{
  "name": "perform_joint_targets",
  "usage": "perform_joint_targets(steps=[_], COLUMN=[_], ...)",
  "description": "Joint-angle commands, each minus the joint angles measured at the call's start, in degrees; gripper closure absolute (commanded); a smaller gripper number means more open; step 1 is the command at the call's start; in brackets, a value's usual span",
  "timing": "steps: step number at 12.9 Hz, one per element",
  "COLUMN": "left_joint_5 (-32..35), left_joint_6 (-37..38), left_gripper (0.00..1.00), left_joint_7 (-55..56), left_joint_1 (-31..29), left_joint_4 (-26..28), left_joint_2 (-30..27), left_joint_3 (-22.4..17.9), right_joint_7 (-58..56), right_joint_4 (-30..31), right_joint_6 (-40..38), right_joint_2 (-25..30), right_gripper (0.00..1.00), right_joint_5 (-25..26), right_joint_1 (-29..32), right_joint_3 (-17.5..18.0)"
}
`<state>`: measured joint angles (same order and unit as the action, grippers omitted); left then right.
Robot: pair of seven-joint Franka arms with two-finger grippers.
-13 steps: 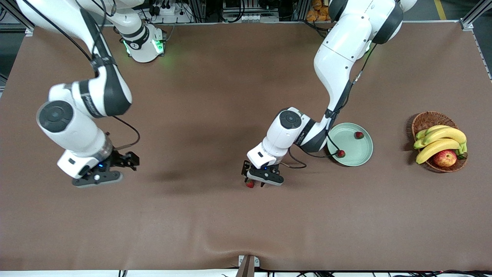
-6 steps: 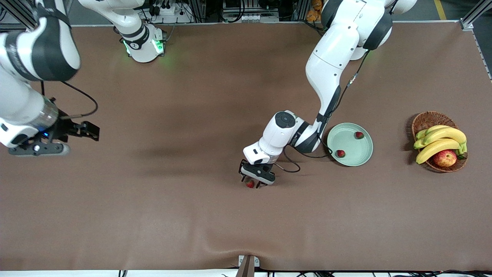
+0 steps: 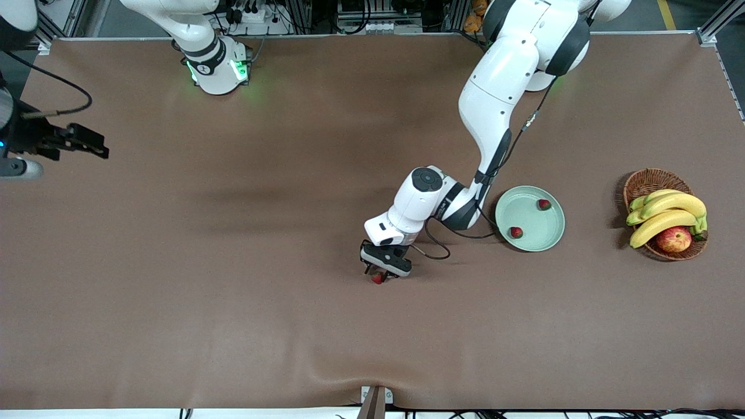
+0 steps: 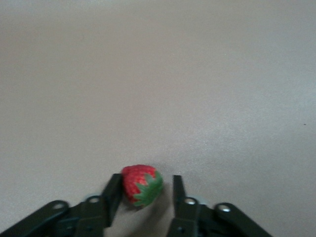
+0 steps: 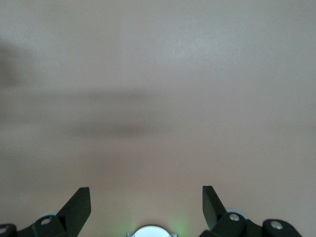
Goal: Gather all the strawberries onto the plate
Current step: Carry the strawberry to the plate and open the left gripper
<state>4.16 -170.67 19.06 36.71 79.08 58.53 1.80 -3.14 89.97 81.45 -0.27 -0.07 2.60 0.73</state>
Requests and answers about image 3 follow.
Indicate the short greenish banana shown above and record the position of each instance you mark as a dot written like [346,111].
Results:
[655,196]

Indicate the long yellow banana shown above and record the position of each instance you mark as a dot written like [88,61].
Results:
[657,227]
[678,202]

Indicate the pile of orange buns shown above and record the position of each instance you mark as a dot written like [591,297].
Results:
[472,24]

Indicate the brown wicker basket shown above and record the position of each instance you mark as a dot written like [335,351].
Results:
[652,180]

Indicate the pale green round plate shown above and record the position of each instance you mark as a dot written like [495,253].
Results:
[529,224]

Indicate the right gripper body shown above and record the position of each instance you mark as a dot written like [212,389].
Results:
[30,135]

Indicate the metal table edge bracket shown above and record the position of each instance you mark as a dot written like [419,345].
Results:
[375,398]

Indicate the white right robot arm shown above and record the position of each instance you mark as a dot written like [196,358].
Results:
[215,58]

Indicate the aluminium frame profile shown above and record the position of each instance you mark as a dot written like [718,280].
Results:
[74,17]
[710,29]

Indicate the red strawberry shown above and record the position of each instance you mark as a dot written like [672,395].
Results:
[544,204]
[515,232]
[378,279]

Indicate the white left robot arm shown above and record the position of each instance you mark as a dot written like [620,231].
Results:
[500,75]

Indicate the red yellow apple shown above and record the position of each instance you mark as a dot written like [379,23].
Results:
[674,240]

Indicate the white power strip with plugs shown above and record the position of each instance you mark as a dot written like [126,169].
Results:
[262,16]

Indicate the brown table cover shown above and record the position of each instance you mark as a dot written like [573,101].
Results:
[361,326]

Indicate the white socket strip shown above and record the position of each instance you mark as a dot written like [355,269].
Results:
[378,27]

